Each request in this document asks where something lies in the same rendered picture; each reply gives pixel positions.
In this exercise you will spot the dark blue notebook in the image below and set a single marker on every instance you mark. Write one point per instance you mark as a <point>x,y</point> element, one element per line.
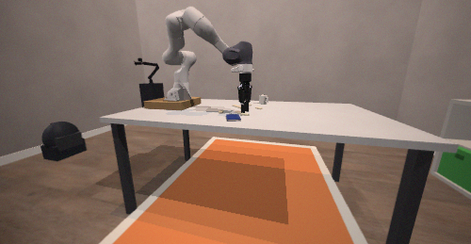
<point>233,117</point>

